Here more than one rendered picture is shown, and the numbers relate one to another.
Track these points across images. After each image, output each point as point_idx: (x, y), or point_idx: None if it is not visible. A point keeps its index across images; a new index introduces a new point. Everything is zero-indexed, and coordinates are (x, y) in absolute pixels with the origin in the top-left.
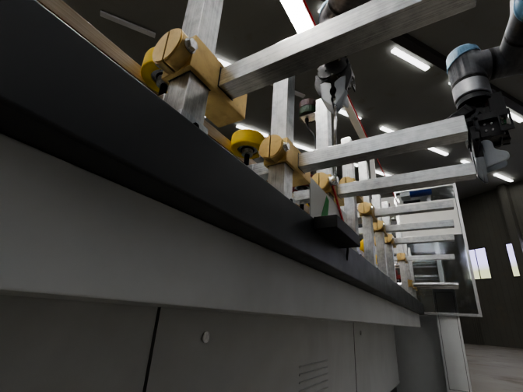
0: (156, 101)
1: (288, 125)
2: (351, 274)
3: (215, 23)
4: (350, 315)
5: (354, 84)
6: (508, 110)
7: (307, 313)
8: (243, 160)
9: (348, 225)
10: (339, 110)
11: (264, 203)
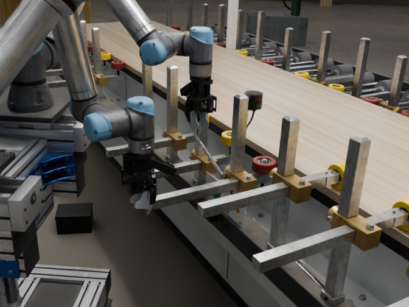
0: (157, 157)
1: (195, 144)
2: (233, 243)
3: (169, 119)
4: (260, 281)
5: (197, 108)
6: (122, 170)
7: (214, 237)
8: (246, 143)
9: (196, 204)
10: (195, 133)
11: (177, 181)
